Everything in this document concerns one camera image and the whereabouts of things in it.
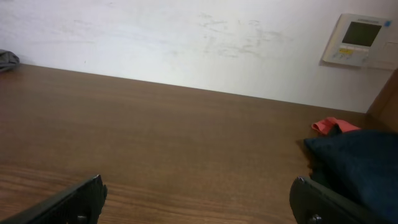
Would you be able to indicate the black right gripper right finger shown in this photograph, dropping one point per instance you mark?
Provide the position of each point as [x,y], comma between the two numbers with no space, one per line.
[312,202]

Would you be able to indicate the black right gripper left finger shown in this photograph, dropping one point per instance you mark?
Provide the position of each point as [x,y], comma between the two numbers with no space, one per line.
[80,204]

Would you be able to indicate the grey shorts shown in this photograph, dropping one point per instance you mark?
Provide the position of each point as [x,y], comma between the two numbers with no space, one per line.
[8,60]

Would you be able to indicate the navy blue garment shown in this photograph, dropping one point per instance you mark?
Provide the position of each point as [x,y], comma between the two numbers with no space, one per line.
[360,165]

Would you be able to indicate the red garment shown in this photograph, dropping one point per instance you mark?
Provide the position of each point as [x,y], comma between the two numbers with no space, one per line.
[332,126]

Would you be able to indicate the white wall thermostat panel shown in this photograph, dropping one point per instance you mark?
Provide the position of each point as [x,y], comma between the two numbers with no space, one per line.
[361,41]

